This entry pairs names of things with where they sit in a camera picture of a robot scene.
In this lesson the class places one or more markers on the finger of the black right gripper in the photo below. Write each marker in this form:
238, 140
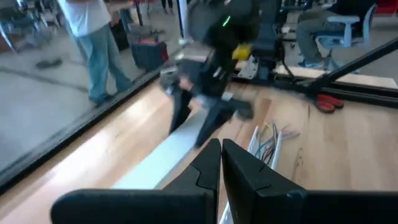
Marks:
217, 116
180, 105

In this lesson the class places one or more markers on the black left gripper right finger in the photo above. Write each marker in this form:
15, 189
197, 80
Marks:
264, 205

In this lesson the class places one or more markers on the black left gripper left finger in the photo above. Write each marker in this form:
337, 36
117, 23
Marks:
174, 205

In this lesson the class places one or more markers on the white duct cover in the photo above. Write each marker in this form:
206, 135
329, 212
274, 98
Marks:
161, 155

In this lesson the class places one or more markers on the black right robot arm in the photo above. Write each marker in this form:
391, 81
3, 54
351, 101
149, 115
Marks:
236, 21

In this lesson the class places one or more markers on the black and red toolbox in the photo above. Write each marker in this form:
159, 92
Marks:
149, 54

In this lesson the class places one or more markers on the person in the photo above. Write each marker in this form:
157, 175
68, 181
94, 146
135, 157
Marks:
311, 31
99, 56

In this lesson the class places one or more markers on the light blue office chair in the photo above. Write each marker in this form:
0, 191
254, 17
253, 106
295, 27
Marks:
348, 31

